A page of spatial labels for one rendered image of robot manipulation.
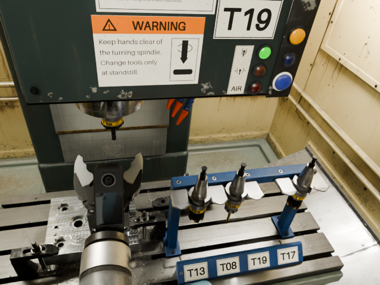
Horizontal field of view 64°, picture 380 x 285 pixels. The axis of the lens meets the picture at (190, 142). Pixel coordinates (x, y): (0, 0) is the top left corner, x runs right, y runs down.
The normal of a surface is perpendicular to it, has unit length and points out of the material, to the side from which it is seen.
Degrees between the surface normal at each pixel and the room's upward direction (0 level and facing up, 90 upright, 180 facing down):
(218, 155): 0
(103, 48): 90
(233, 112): 90
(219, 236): 0
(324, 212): 24
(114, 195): 61
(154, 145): 90
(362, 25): 90
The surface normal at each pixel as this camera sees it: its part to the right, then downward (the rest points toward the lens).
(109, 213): 0.23, 0.18
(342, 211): -0.32, -0.67
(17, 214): 0.09, -0.77
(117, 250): 0.61, -0.65
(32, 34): 0.22, 0.63
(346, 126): -0.97, 0.07
